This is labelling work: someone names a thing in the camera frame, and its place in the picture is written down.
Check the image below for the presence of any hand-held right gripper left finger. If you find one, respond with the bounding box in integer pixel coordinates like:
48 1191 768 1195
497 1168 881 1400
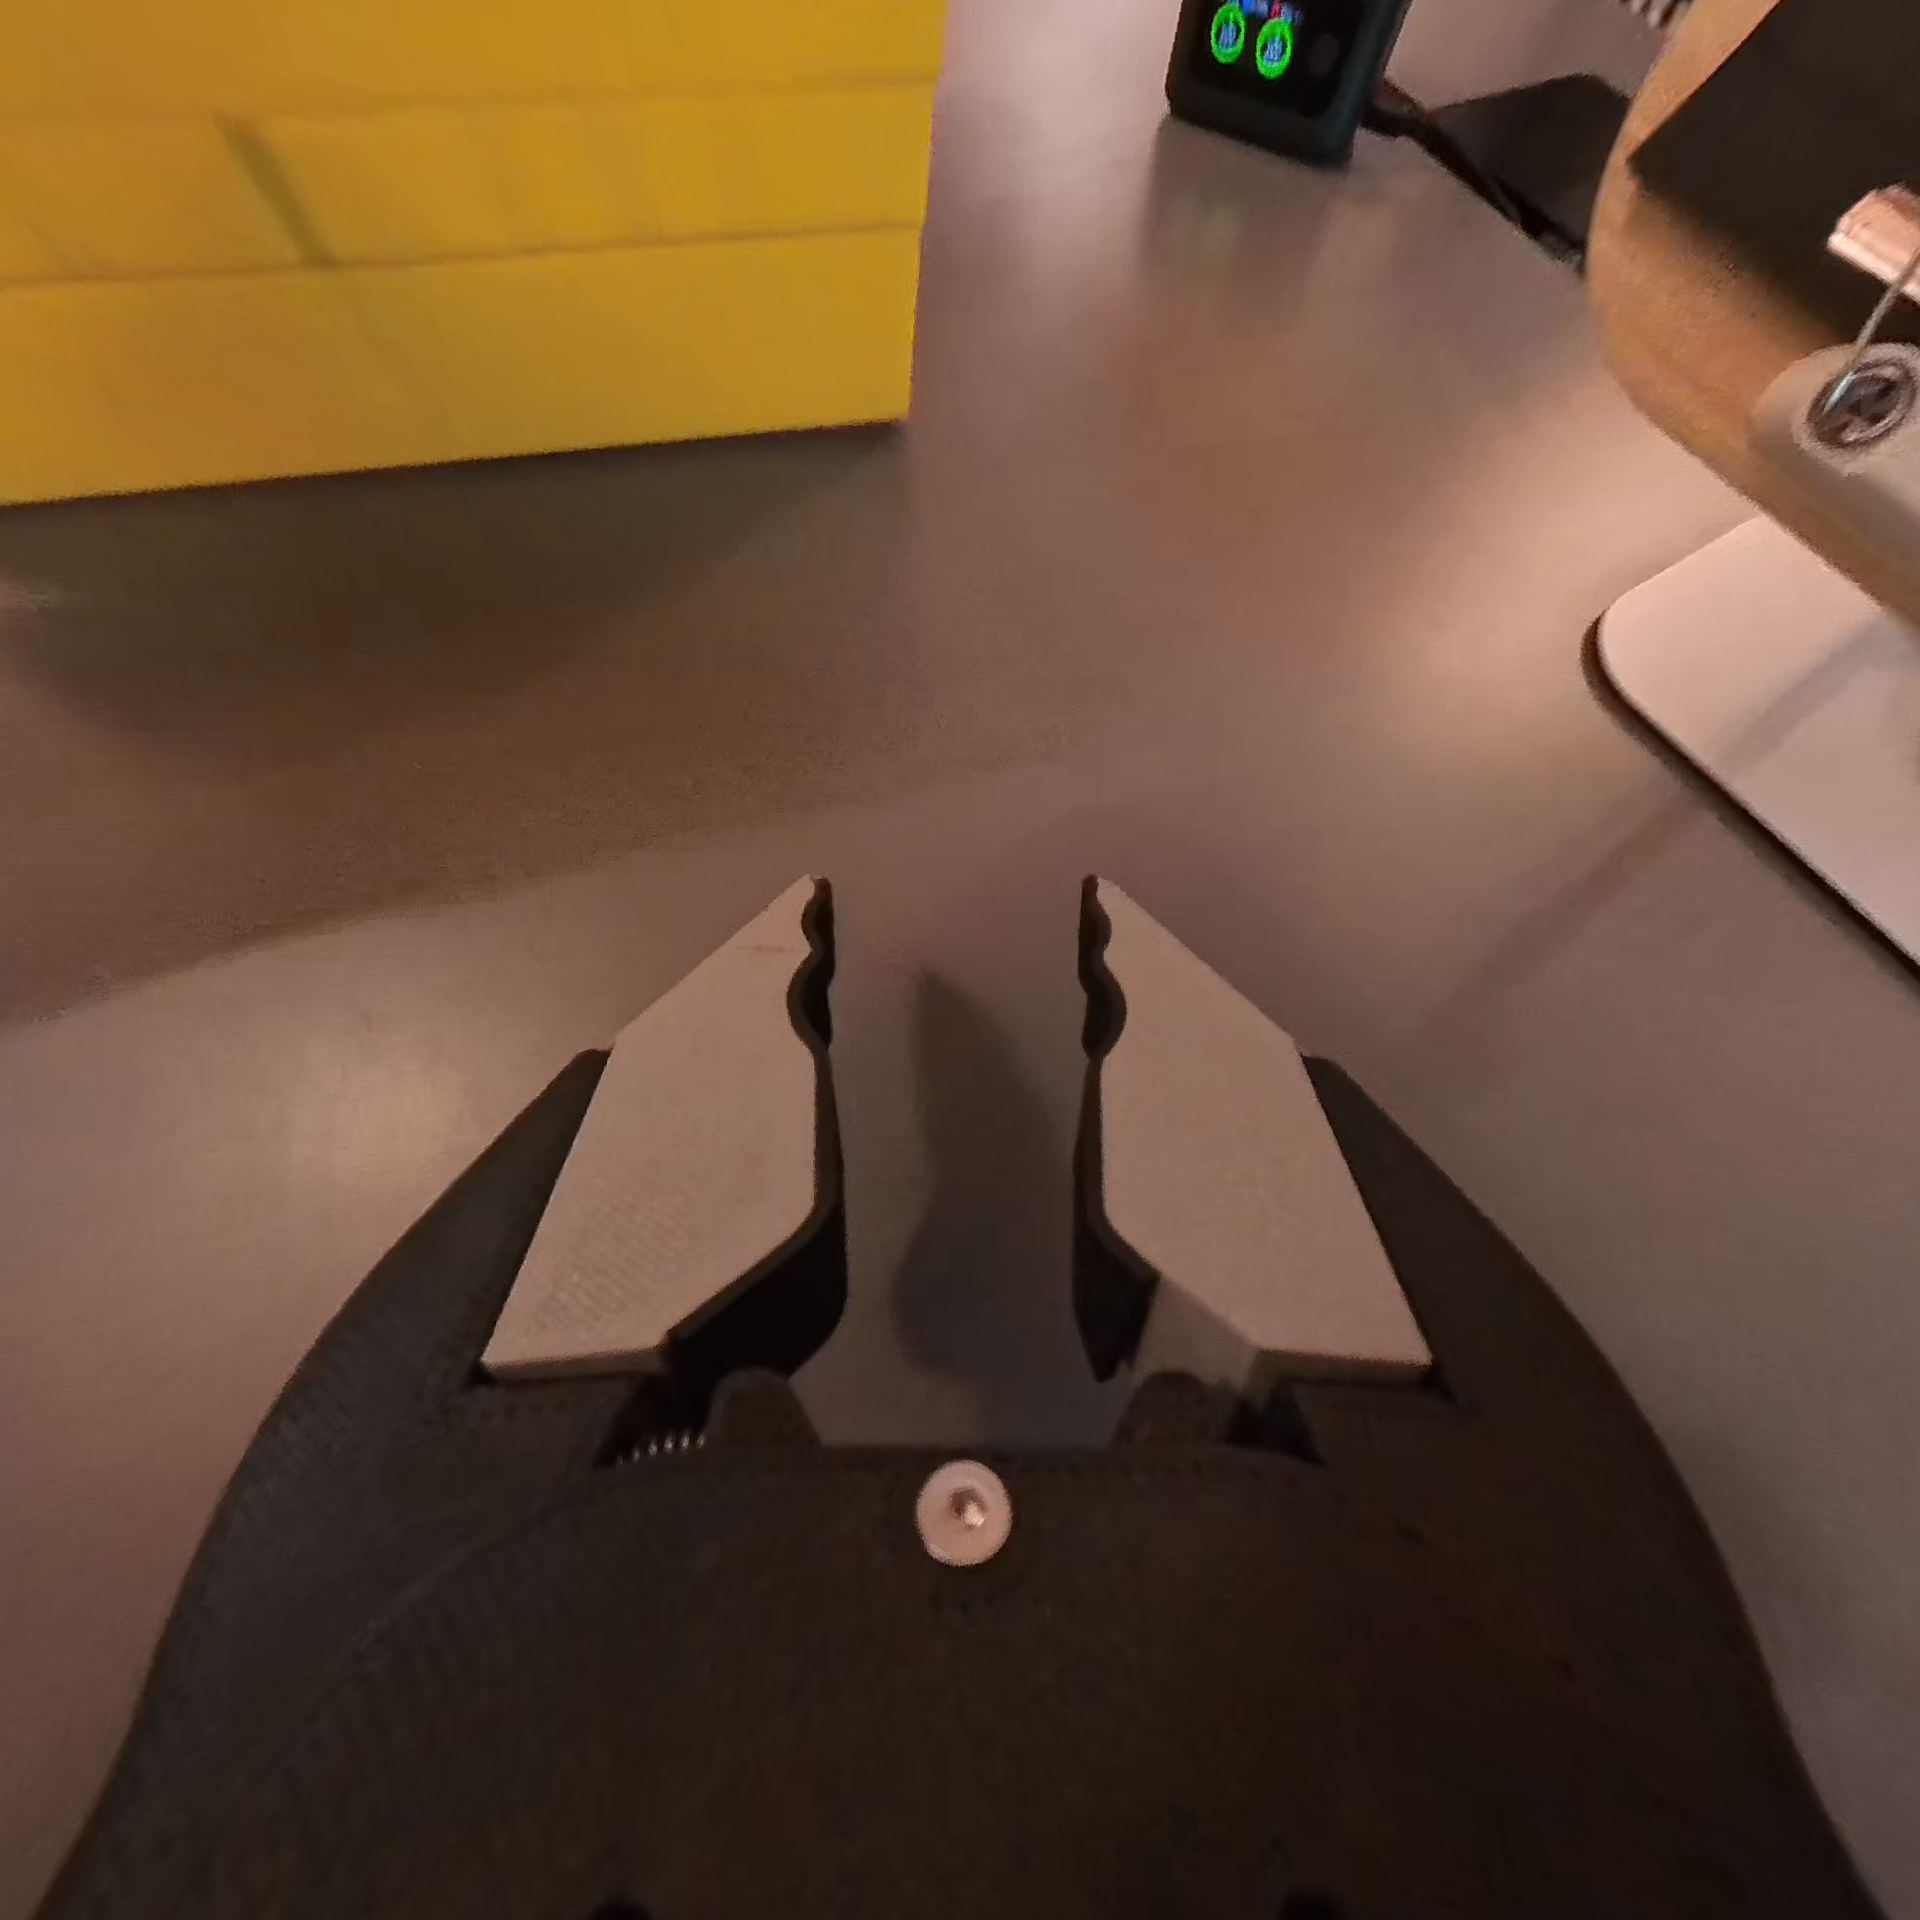
476 874 853 1386

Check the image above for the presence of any thin metal rod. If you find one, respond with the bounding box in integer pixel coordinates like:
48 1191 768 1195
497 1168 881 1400
1827 186 1920 395

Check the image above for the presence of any black block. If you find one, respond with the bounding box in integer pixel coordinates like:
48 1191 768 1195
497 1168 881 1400
1627 0 1920 301

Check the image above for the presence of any yellow box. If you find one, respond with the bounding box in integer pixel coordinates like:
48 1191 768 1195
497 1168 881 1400
0 0 950 510

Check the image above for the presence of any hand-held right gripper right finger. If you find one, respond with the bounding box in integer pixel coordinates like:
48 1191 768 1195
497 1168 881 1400
1071 871 1439 1409

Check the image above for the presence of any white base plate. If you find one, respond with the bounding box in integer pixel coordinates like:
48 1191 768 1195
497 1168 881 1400
1590 516 1920 966

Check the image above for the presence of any white clamp with screw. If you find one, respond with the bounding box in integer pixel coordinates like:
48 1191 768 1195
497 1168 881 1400
1752 342 1920 479

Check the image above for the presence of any small display device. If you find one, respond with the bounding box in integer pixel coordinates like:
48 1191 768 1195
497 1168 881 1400
1165 0 1413 168

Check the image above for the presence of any black device cable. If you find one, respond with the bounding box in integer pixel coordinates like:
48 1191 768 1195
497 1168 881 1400
1356 74 1593 272

